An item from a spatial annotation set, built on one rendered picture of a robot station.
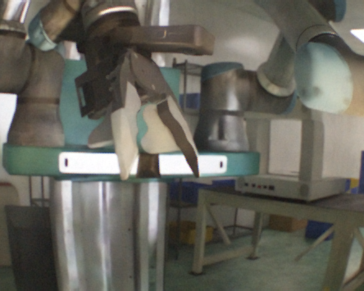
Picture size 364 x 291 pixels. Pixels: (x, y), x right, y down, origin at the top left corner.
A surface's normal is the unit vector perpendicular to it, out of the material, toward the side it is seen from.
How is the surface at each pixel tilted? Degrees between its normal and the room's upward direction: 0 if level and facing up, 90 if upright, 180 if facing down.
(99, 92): 87
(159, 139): 118
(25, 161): 90
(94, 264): 90
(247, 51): 90
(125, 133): 67
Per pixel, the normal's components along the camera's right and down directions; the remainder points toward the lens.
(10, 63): 0.83, 0.22
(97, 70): -0.43, -0.06
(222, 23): 0.61, 0.04
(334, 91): 0.02, 0.51
